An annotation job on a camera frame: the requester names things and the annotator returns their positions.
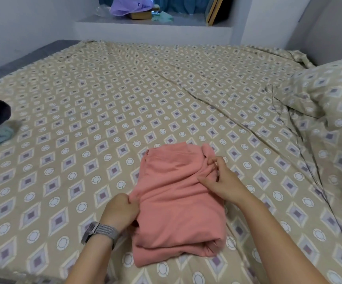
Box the person's right hand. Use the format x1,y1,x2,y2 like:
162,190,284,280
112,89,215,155
196,155,256,207

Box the person's left hand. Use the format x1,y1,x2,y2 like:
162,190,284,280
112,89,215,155
100,192,141,233

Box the pink shirt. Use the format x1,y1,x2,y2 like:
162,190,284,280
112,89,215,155
128,142,228,268

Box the bed with patterned beige sheet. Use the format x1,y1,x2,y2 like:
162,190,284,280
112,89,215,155
0,0,342,284

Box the person's right forearm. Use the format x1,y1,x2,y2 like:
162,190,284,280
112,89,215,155
239,195,331,284

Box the person's left forearm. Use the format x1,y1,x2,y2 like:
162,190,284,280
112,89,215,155
64,234,120,284

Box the grey band wristwatch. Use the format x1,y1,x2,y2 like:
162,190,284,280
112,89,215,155
80,221,121,249

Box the patterned beige pillow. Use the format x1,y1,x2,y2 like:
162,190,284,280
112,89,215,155
271,58,342,246

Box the leaning wooden picture frames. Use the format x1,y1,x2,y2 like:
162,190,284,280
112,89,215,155
204,0,236,26

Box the teal small item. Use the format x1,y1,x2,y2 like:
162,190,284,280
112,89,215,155
152,10,174,24

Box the blue curtain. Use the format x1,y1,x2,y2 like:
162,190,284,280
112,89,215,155
98,0,213,14

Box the grey upholstered headboard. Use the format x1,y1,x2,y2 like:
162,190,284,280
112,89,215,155
286,0,342,65

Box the small wooden box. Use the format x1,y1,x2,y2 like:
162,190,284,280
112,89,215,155
130,10,154,21

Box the purple cloth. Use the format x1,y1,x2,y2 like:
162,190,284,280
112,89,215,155
110,0,154,18

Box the clear plastic bag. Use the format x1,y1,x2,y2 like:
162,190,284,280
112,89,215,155
95,4,113,18

